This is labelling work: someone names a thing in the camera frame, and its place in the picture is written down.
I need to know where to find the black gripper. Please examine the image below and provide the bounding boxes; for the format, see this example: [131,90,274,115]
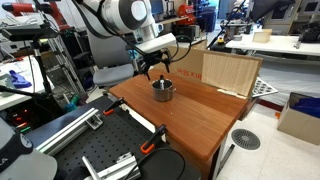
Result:
[141,49,173,82]

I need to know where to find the small steel pot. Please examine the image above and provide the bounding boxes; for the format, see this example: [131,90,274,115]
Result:
[151,78,177,103]

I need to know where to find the brown cardboard box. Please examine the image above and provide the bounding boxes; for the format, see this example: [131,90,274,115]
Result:
[151,39,209,85]

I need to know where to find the grey office chair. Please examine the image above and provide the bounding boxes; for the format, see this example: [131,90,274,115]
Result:
[84,31,136,93]

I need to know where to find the black orange bar clamp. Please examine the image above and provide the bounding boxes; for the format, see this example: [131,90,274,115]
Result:
[139,124,168,155]
[102,97,126,117]

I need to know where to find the light wood grain panel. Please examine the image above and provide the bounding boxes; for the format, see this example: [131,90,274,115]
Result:
[200,51,264,100]

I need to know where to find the black perforated breadboard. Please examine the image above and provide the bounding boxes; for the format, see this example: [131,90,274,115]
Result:
[24,94,203,180]

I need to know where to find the green plastic toy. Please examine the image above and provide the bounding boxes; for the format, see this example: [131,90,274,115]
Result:
[64,94,82,113]

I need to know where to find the white perforated tray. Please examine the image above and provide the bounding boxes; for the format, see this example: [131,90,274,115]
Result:
[251,77,279,99]

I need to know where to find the small cardboard box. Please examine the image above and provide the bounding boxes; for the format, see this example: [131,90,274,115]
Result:
[252,28,273,44]

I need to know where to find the black table leg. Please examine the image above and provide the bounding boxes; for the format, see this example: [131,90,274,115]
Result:
[217,143,236,177]

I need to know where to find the round metal floor drain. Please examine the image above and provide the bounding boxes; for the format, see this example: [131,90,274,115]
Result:
[230,128,262,151]

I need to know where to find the black tripod stand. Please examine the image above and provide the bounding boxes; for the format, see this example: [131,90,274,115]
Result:
[0,39,56,101]

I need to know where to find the white work table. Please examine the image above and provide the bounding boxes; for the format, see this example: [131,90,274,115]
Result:
[225,33,320,58]

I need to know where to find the blue plastic object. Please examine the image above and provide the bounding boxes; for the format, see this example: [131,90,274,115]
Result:
[8,69,33,90]

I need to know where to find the cardboard box with blue contents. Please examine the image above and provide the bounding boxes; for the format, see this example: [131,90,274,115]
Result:
[276,91,320,147]

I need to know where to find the white side table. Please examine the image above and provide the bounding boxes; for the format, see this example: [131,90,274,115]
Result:
[0,54,56,112]

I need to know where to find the black bag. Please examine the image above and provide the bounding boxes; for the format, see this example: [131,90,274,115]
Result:
[297,21,320,44]

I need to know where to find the thin black cable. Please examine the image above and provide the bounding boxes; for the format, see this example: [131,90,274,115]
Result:
[123,146,186,180]

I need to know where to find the short aluminium extrusion rail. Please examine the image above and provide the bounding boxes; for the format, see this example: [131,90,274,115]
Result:
[81,151,142,180]

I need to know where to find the long aluminium extrusion rail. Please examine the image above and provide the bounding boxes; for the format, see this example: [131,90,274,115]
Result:
[34,106,105,157]

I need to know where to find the black stereo camera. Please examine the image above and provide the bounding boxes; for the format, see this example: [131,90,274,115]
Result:
[0,23,60,43]

